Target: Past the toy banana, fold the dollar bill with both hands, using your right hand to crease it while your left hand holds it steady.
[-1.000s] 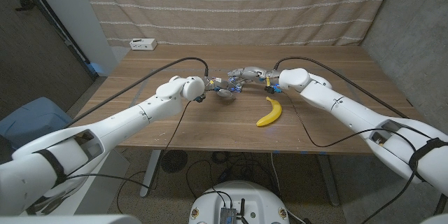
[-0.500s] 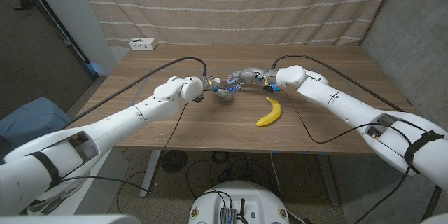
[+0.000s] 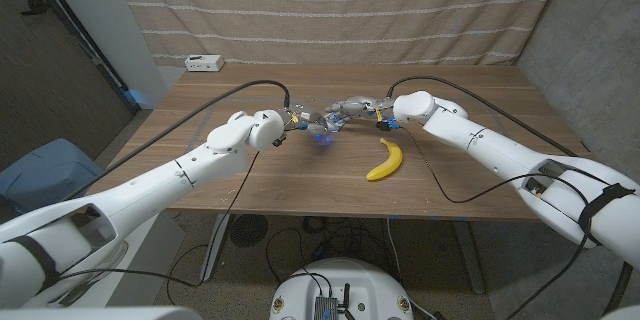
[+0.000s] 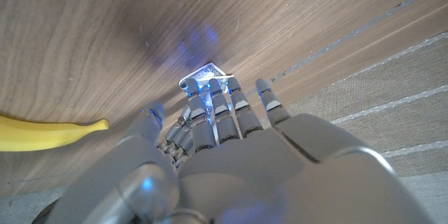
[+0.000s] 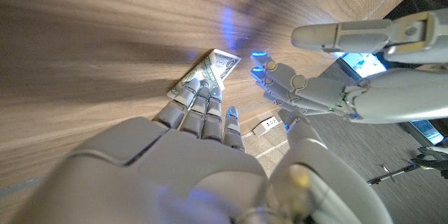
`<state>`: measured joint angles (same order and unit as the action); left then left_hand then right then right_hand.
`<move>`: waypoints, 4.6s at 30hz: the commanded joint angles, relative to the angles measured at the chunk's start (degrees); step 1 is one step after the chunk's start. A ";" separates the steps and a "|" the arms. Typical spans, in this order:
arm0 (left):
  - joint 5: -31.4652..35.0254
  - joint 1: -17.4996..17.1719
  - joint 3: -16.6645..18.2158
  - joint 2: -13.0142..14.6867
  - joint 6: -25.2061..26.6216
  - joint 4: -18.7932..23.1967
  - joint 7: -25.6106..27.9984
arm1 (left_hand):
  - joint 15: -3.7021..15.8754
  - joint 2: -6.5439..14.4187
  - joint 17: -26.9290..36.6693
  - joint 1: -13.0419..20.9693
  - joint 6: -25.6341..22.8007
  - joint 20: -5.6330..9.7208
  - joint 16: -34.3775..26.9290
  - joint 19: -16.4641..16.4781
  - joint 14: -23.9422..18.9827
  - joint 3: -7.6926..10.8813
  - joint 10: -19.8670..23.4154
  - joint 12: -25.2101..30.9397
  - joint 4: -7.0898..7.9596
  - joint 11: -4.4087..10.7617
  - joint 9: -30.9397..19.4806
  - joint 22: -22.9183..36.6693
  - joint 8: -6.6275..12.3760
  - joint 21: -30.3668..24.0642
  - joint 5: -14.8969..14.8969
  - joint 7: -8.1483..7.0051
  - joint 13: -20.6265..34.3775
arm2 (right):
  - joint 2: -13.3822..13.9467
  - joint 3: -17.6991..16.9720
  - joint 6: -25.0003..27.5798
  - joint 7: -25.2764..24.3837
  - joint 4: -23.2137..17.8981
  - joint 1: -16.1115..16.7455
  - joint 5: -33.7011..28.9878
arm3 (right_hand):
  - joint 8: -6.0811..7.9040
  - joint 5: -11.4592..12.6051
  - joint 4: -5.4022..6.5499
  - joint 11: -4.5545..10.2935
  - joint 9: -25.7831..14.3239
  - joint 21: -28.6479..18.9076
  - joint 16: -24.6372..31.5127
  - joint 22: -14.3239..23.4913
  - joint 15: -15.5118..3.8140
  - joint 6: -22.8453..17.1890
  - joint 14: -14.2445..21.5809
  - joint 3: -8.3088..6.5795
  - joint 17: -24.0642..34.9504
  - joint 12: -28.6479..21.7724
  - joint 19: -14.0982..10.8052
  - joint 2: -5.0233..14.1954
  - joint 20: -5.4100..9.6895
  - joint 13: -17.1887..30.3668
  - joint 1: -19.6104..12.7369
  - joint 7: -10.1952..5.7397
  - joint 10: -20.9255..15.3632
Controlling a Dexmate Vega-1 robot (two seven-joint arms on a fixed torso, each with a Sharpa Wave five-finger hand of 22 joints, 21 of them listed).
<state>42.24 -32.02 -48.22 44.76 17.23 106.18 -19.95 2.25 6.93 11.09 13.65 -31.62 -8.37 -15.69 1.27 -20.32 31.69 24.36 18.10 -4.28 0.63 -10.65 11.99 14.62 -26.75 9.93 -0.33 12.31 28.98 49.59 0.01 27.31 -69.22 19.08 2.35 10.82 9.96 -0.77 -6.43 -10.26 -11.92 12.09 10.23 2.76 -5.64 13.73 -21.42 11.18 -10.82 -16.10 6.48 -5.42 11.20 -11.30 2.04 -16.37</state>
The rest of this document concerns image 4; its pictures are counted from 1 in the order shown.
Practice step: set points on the dollar bill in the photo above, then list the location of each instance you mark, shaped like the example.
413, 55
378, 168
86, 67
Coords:
206, 73

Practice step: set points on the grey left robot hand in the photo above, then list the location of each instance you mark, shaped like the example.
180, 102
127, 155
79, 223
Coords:
252, 168

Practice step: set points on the yellow toy banana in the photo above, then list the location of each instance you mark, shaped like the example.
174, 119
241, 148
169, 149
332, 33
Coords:
42, 136

